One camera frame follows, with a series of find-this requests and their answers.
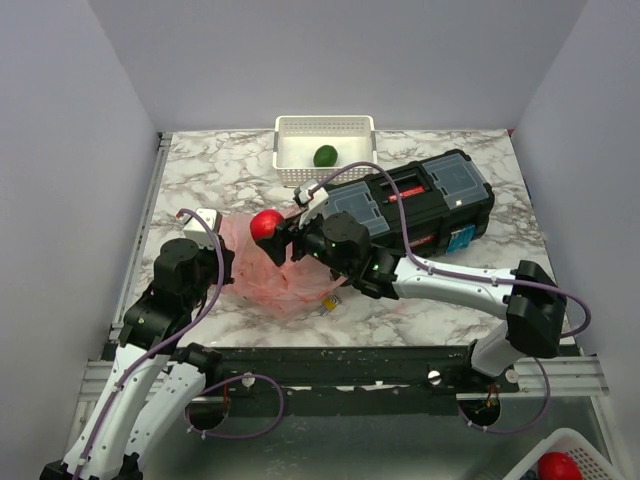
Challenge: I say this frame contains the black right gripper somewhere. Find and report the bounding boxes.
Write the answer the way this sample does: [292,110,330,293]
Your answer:
[257,205,354,280]

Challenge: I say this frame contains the pink plastic bag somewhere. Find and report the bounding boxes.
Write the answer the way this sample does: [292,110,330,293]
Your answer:
[220,213,346,319]

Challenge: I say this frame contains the red fake apple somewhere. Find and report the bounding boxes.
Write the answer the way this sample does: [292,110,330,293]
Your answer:
[249,209,284,242]

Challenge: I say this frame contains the green fake fruit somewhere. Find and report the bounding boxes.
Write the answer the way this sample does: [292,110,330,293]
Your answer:
[313,145,338,168]

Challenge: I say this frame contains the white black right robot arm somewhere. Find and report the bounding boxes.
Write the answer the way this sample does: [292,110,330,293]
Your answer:
[249,210,566,392]

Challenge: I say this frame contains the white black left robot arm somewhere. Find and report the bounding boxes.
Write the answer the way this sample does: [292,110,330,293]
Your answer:
[40,235,234,479]

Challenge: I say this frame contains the white perforated plastic basket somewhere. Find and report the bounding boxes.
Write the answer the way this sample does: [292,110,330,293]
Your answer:
[272,115,378,186]

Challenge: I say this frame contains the black toolbox clear lids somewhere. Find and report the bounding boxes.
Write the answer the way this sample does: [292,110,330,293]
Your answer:
[323,149,495,258]

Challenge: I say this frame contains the red ball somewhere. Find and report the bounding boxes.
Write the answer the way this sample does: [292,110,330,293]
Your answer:
[537,452,583,480]

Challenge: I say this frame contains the white basket bottom right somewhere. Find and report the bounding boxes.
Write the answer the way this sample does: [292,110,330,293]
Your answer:
[502,428,623,479]

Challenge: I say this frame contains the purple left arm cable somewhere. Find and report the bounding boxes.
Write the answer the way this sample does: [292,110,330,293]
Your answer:
[82,208,286,466]

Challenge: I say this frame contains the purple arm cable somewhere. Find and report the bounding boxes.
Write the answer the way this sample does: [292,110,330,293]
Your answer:
[82,208,286,466]
[312,162,592,435]

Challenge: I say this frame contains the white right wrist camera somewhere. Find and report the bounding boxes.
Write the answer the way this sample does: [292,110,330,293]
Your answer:
[294,180,329,229]

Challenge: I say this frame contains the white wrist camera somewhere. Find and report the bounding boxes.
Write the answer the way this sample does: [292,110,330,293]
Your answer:
[294,180,329,229]
[176,208,222,251]

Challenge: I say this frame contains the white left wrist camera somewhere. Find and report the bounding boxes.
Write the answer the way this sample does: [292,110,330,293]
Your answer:
[176,208,222,251]

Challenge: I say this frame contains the aluminium rail left edge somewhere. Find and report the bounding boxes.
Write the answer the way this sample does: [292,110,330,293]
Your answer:
[108,132,173,341]

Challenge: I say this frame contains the aluminium rail front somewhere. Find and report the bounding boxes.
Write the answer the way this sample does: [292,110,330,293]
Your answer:
[499,355,611,397]

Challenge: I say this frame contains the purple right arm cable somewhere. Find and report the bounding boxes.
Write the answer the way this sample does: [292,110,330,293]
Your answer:
[312,162,592,435]

